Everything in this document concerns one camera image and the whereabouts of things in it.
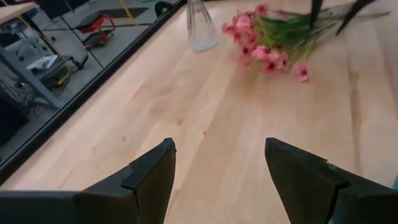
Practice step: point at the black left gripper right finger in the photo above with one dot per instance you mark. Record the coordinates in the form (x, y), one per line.
(326, 199)

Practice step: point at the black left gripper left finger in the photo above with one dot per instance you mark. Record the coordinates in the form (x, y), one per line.
(93, 208)

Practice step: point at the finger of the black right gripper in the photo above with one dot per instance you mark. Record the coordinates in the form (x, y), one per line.
(316, 12)
(354, 15)

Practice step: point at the pink artificial flower bunch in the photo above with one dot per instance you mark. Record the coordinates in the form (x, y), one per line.
(270, 57)

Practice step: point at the clear glass vase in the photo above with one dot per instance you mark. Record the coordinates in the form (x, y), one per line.
(202, 31)

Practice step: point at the black computer tower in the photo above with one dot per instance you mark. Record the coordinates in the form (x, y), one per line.
(11, 118)

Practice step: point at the white paper sheet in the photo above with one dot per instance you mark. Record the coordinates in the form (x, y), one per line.
(43, 62)

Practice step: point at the dark floor mat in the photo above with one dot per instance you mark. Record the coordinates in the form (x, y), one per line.
(141, 12)

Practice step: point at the red and black creeper seat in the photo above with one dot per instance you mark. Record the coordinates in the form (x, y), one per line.
(105, 21)

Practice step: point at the black aluminium table frame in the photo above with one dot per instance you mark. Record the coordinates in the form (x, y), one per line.
(93, 84)

